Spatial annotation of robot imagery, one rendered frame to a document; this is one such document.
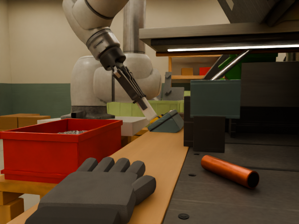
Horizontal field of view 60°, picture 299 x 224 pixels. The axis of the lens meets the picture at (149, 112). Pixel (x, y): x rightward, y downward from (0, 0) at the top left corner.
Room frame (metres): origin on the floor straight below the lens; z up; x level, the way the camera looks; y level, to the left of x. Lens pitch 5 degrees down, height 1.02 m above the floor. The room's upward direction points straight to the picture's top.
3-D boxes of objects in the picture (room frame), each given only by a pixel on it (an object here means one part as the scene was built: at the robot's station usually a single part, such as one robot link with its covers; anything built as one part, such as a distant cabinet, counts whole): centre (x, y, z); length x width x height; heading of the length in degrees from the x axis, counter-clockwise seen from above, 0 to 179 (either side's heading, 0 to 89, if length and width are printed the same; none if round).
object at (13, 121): (6.06, 2.82, 0.22); 1.20 x 0.81 x 0.44; 78
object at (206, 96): (0.51, -0.13, 0.97); 0.10 x 0.02 x 0.14; 77
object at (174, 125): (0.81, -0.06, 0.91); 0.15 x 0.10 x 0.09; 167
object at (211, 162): (0.35, -0.11, 0.91); 0.09 x 0.02 x 0.02; 26
